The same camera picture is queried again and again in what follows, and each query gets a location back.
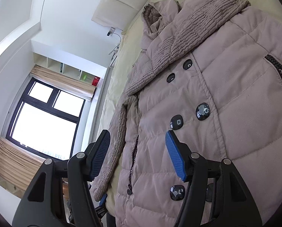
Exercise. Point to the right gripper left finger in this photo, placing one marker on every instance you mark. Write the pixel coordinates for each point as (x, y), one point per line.
(42, 203)

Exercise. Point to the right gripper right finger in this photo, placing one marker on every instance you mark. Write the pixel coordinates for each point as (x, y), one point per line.
(232, 203)

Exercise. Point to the mauve puffer coat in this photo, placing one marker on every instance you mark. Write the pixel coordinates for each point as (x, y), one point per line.
(202, 103)

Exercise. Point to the black framed window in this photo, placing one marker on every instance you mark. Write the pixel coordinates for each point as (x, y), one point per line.
(45, 121)

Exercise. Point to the beige curtain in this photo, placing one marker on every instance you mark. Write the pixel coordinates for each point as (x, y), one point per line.
(64, 83)

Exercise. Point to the red box on shelf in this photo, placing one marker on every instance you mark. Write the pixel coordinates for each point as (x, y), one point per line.
(95, 81)

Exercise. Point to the beige padded headboard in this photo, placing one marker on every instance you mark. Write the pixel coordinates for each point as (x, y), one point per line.
(117, 13)

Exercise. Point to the beige bed sheet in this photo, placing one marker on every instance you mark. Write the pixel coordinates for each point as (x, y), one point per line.
(117, 80)

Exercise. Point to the white wall shelf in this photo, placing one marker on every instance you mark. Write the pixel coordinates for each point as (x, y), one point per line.
(63, 68)

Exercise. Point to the wall power socket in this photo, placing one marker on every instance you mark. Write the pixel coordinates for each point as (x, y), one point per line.
(111, 31)

